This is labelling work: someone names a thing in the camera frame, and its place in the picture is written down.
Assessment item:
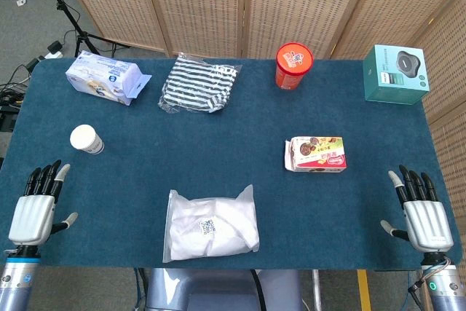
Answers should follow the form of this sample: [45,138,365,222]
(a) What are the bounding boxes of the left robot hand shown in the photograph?
[7,160,79,246]

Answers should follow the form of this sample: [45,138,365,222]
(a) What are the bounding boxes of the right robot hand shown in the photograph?
[380,164,454,253]

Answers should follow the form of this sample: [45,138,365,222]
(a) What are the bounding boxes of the white paper cup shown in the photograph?
[69,124,106,156]

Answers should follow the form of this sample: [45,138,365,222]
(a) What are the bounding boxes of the metal table leg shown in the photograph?
[312,269,323,311]

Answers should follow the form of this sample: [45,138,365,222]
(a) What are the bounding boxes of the cookie carton box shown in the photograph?
[284,135,347,173]

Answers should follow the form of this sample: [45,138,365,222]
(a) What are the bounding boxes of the blue table mat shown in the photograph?
[0,56,462,272]

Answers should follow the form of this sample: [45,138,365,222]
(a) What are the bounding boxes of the teal product box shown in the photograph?
[362,44,430,107]

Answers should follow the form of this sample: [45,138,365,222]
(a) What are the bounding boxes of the white blue tissue pack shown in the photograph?
[65,50,153,107]

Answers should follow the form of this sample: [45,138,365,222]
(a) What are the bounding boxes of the white power strip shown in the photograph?
[43,40,64,60]

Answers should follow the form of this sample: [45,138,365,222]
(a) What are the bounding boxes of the white garment in frosted bag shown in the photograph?
[162,184,261,264]

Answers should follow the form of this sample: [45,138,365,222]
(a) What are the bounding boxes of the grey robot torso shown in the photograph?
[145,268,303,311]

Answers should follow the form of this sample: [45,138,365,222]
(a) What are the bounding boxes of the striped garment in clear bag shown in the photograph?
[157,52,244,114]

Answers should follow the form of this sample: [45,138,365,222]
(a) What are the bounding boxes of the orange tub with lid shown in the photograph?
[275,42,315,90]

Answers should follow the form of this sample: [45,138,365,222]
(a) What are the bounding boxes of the black tripod stand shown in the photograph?
[31,0,130,58]

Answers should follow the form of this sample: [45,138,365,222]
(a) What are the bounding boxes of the wicker folding screen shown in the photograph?
[54,0,466,311]

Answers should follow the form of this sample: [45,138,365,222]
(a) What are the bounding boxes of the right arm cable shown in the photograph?
[407,258,452,304]

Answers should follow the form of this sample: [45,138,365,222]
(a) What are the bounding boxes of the black floor cables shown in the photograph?
[0,58,42,132]

